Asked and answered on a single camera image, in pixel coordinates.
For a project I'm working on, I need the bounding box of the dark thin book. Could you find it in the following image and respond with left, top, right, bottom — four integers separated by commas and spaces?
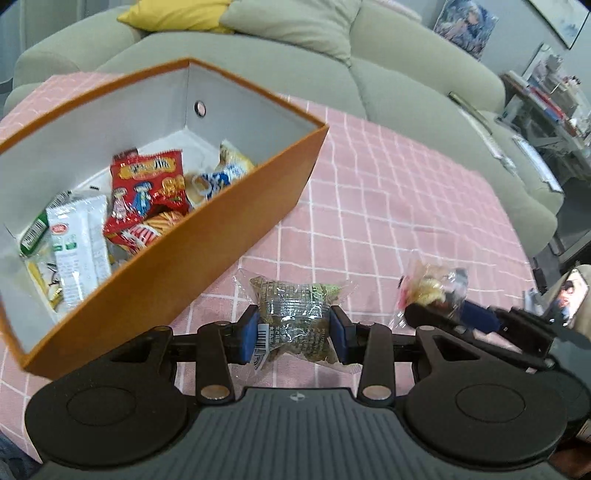
448, 91, 491, 126

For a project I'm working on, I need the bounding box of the clear packet mixed snack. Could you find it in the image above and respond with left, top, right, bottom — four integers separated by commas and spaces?
388, 258, 470, 329

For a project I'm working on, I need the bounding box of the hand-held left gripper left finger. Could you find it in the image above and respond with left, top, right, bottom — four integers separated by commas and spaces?
108, 305, 260, 403

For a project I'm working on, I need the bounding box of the red cartoon snack packet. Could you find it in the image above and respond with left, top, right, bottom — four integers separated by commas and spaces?
111, 150, 190, 232

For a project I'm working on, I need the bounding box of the yellow snack packet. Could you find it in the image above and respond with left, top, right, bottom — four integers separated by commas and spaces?
25, 256, 65, 311

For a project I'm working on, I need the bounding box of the cluttered shelf rack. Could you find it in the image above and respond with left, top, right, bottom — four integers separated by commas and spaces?
500, 43, 591, 154

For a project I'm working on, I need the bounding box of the beige pillow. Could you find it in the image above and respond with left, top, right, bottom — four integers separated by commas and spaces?
219, 0, 363, 63

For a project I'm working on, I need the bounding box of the long red biscuit packet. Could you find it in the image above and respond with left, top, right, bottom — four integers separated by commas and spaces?
104, 210, 185, 256

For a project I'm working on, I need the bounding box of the orange cardboard box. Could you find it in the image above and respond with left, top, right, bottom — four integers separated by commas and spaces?
0, 57, 330, 381

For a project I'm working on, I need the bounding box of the beige sofa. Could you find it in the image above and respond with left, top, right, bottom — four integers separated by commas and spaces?
11, 0, 566, 259

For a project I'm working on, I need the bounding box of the pink checked tablecloth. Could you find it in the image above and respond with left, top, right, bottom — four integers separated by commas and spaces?
0, 74, 539, 416

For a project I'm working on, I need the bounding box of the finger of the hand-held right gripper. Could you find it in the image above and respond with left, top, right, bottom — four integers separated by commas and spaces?
404, 301, 554, 371
462, 301, 572, 345

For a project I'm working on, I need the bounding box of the printed booklet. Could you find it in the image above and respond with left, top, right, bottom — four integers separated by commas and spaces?
462, 108, 516, 170

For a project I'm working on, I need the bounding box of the clear packet green snack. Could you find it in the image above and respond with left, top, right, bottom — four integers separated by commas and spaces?
233, 272, 359, 371

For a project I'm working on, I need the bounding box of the framed picture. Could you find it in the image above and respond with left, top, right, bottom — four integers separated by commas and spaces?
527, 0, 591, 49

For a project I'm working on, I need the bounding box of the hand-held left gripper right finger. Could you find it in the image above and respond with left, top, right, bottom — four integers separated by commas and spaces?
329, 305, 481, 403

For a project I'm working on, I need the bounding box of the white paper sheet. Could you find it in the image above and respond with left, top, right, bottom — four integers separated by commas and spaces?
512, 135, 565, 193

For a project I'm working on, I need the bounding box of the beige biscuit bag blue print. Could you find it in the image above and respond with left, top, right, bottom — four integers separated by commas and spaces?
185, 141, 257, 209

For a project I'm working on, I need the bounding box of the wall poster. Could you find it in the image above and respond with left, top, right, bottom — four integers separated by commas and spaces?
433, 0, 500, 62

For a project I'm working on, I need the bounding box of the yellow pillow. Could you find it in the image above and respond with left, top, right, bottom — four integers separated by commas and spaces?
117, 0, 236, 35

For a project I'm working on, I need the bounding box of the white snack packet green print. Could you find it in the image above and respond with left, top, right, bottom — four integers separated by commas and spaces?
46, 195, 113, 311

